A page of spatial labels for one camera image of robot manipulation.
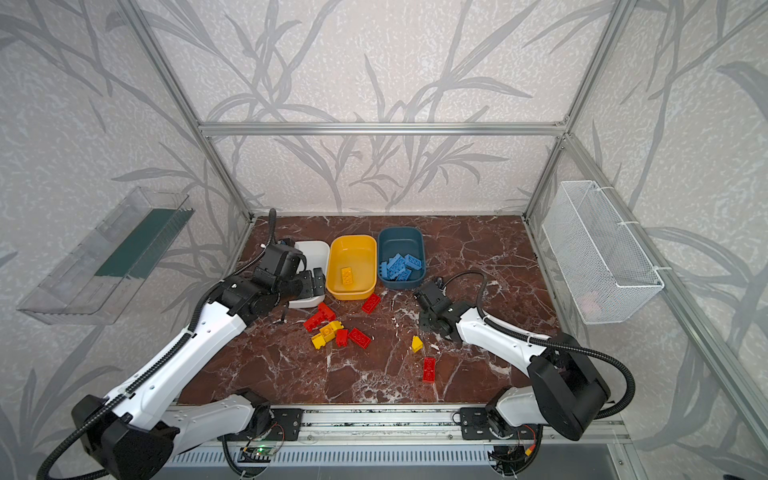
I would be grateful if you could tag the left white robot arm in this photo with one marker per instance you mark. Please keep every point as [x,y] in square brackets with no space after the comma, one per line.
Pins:
[135,429]

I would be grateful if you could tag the red lego brick front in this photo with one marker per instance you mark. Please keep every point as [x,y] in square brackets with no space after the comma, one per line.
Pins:
[429,370]

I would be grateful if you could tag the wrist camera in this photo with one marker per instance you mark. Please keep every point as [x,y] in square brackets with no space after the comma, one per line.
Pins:
[281,260]
[431,297]

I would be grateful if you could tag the yellow lego brick cluster lower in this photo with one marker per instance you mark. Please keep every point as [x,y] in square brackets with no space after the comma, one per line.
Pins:
[318,341]

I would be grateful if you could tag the white plastic container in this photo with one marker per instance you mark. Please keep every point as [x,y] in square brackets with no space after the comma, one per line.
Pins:
[317,255]

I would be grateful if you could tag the yellow long lego brick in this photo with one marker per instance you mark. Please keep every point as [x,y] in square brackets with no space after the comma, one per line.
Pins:
[347,276]

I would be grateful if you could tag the teal plastic container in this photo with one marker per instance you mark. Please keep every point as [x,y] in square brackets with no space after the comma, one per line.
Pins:
[402,240]

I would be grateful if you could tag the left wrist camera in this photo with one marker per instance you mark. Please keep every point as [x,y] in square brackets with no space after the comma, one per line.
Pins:
[281,260]

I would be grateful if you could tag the white wire mesh basket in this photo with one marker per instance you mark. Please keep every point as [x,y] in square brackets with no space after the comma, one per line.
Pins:
[607,272]

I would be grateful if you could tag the yellow lego brick centre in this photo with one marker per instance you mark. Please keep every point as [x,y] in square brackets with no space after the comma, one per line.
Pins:
[416,344]

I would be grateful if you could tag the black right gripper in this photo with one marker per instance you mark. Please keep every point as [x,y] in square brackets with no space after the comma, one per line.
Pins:
[432,318]

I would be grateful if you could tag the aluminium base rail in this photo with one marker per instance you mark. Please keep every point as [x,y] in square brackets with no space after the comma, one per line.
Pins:
[391,424]

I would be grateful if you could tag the yellow plastic container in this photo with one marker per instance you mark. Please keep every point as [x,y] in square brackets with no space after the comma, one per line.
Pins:
[360,253]

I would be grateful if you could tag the small red lego brick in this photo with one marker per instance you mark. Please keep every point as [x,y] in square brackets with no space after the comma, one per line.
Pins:
[341,338]

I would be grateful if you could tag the red lego brick near yellow container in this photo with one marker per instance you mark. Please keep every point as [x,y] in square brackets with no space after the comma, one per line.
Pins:
[371,303]

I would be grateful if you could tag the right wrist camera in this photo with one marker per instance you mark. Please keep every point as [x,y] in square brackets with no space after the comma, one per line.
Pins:
[431,297]

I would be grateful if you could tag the yellow lego brick cluster middle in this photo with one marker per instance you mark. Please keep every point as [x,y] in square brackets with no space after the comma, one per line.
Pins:
[327,337]

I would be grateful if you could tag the red lego brick long left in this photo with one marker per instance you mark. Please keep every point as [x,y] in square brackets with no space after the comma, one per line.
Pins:
[314,322]

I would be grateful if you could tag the red lego brick upper left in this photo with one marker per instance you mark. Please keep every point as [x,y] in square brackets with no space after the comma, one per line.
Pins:
[326,313]

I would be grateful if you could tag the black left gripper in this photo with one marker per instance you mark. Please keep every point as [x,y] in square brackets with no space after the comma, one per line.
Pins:
[308,284]

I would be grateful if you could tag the clear acrylic wall shelf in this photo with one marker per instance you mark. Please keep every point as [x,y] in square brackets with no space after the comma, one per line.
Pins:
[97,280]

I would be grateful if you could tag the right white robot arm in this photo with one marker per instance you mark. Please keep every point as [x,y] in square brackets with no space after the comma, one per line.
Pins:
[566,391]

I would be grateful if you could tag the red long lego brick centre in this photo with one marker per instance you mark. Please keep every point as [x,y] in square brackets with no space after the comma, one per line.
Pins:
[359,338]

